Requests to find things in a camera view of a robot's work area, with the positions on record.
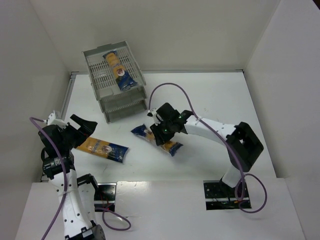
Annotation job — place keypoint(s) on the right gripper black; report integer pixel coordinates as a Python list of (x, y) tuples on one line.
[(160, 135)]

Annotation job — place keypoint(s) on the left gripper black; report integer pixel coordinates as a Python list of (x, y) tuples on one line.
[(74, 133)]

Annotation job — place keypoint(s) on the pasta bag blue-yellow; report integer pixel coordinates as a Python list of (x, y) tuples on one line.
[(104, 149), (122, 76), (170, 147)]

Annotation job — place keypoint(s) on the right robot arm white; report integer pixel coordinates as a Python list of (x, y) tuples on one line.
[(242, 144)]

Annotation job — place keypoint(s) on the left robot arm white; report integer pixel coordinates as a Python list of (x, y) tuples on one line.
[(75, 193)]

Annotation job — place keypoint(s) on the grey three-tier tray shelf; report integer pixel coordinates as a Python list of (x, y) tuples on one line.
[(114, 103)]

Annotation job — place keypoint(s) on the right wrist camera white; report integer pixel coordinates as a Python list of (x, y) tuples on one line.
[(153, 114)]

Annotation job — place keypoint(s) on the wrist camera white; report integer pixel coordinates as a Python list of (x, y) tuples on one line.
[(55, 119), (153, 114)]

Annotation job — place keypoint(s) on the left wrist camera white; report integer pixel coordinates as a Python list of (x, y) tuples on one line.
[(55, 119)]

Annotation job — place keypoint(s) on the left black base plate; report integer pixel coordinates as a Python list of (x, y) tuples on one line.
[(105, 197)]

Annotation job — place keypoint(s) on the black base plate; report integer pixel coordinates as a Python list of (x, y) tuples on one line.
[(105, 197), (219, 196)]

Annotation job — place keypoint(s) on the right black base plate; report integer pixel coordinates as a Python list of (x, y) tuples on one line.
[(219, 196)]

